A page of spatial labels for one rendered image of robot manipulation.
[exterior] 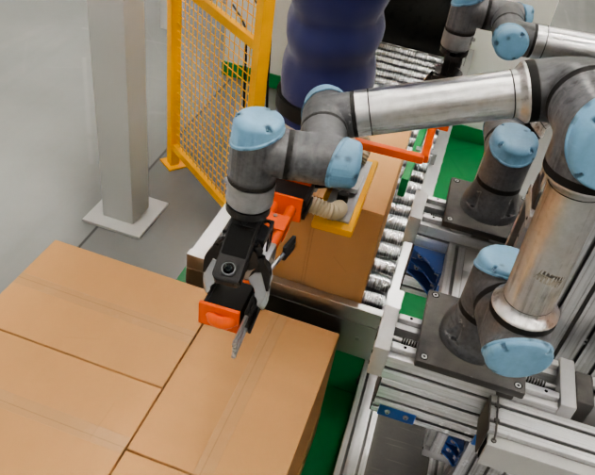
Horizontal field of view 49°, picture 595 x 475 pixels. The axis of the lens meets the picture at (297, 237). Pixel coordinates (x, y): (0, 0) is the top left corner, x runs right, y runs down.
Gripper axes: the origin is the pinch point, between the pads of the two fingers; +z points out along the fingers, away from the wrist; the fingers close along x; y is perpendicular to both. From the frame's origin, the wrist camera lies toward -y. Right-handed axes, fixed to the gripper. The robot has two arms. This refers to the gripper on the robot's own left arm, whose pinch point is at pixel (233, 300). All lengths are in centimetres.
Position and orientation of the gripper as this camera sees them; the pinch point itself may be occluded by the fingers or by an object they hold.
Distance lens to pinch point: 114.1
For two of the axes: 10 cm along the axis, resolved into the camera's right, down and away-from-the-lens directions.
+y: 2.7, -5.8, 7.7
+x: -9.5, -2.8, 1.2
